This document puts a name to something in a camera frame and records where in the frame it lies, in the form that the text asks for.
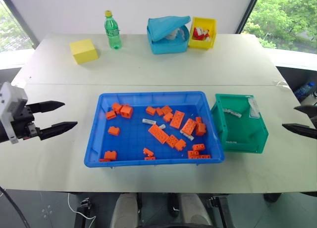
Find black cable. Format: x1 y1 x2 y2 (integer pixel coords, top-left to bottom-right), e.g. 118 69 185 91
0 185 32 228

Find blue fabric box with lid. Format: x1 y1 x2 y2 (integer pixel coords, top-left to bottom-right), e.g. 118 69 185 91
146 15 192 55

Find long orange building block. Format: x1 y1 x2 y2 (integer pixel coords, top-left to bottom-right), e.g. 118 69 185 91
148 124 170 145
169 110 185 129
182 118 198 136

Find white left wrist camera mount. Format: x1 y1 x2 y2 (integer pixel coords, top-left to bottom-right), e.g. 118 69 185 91
0 81 28 145

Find yellow plastic bin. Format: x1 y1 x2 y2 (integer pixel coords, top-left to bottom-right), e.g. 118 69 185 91
188 16 217 51

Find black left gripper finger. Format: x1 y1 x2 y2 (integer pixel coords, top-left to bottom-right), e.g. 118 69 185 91
39 121 78 141
26 100 66 114

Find black table foot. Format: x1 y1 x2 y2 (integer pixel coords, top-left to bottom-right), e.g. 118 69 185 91
263 192 282 203

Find blue plastic tray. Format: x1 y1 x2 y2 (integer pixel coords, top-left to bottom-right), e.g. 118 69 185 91
83 91 226 169

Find dark window frame bar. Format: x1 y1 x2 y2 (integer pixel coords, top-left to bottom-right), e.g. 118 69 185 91
233 0 263 35
0 0 40 50

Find blue water bottle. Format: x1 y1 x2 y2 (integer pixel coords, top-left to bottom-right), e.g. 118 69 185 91
294 81 316 99

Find green plastic bottle yellow cap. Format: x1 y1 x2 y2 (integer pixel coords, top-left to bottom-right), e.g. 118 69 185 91
104 10 123 50

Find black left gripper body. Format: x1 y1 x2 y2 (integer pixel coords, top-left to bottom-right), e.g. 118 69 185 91
11 104 42 140

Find white crumpled plastic items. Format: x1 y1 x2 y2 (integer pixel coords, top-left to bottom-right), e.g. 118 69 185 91
165 27 186 42

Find grey rounded robot leg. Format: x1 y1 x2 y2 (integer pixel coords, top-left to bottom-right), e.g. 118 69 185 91
177 193 214 228
109 192 140 228

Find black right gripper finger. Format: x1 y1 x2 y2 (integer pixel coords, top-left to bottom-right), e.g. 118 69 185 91
282 123 317 140
293 104 317 119

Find black post under table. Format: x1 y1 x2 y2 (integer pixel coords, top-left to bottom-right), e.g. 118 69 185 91
166 192 182 218

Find large orange cube block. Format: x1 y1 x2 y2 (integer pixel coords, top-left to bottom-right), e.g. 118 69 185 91
120 104 134 119

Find yellow block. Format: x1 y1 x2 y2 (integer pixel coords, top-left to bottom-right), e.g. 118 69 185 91
69 38 100 65

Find green plastic bin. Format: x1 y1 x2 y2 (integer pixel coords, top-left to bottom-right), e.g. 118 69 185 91
210 93 269 154

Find white cable on table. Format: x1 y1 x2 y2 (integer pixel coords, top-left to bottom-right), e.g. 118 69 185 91
273 80 290 91

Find thin white cable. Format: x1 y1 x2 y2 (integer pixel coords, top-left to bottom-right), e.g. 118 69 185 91
67 192 97 220

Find black table frame bracket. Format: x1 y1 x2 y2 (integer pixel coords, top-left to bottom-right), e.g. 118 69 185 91
73 197 93 228
207 195 234 228

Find red and white parts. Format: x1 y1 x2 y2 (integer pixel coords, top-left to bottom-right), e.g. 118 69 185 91
192 26 213 42

